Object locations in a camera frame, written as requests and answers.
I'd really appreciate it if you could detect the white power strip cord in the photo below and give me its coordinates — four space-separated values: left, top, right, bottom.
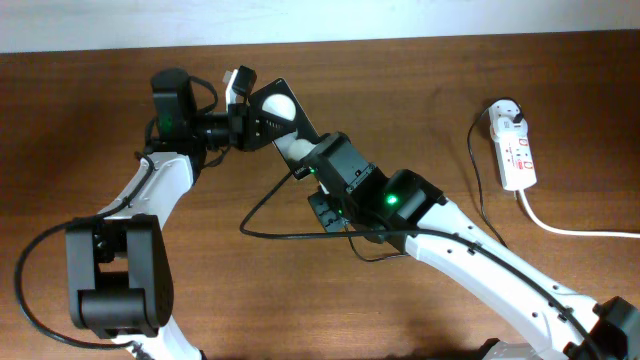
515 188 640 239

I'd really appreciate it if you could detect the black charging cable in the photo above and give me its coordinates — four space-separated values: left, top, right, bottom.
239 97 525 264

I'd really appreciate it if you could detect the white power strip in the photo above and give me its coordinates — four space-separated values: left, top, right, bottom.
487 98 537 192

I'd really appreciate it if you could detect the black smartphone with white circles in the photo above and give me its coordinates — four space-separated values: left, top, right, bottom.
246 78 321 180

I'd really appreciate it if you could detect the white USB charger plug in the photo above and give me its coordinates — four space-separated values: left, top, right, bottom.
489 98 528 142

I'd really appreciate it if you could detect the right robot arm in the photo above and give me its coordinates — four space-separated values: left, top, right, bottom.
288 133 639 359

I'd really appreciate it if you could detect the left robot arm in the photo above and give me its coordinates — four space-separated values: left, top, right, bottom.
65 66 301 359

